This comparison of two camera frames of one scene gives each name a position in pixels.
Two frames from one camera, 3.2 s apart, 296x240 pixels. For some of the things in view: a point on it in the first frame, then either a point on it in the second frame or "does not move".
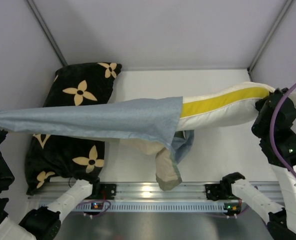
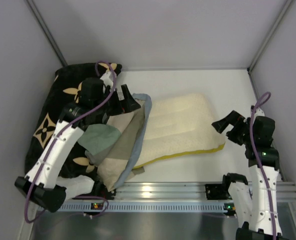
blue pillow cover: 152,119 → 147,99
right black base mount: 215,191 does not move
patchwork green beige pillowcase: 167,173 → 109,145
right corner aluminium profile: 271,33 does not move
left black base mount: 105,191 does not move
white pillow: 233,103 → 180,125
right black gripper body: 268,100 → 235,125
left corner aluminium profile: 43,26 does not move
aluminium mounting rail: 136,191 does not move
